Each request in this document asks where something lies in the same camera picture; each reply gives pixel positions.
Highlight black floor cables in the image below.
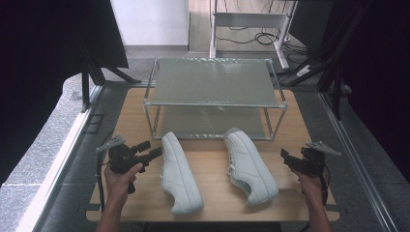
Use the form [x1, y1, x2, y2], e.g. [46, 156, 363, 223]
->
[214, 25, 312, 56]

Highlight white sneaker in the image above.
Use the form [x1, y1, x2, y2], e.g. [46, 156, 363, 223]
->
[223, 127, 280, 207]
[160, 130, 205, 217]

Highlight person's right hand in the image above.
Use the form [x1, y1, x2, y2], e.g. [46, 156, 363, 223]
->
[291, 167, 327, 207]

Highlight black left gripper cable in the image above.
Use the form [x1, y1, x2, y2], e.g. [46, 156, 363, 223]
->
[95, 150, 108, 215]

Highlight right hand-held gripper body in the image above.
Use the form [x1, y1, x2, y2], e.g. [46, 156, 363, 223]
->
[291, 140, 342, 178]

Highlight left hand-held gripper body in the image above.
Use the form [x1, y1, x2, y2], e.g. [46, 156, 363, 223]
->
[96, 134, 145, 195]

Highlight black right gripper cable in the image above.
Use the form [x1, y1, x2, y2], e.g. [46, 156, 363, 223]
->
[318, 163, 331, 206]

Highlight black curtain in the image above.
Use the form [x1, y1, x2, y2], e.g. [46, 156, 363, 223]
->
[322, 0, 410, 185]
[0, 0, 130, 188]

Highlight metal two-tier shoe rack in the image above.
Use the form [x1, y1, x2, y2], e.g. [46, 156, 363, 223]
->
[142, 57, 288, 142]

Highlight white power strip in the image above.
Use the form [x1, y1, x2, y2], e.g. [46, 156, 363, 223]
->
[295, 64, 312, 78]

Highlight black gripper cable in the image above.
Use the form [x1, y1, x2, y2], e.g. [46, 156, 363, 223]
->
[318, 163, 331, 206]
[95, 150, 108, 215]

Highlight white desk frame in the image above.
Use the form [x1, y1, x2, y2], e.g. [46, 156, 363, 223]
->
[208, 0, 298, 71]

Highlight black metal stand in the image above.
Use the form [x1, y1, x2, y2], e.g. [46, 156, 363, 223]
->
[79, 61, 143, 114]
[277, 0, 375, 121]

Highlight person's left hand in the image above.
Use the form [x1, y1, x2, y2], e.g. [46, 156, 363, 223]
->
[103, 161, 145, 207]

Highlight aluminium rail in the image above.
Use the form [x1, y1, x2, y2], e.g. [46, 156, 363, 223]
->
[317, 91, 401, 232]
[15, 85, 104, 232]

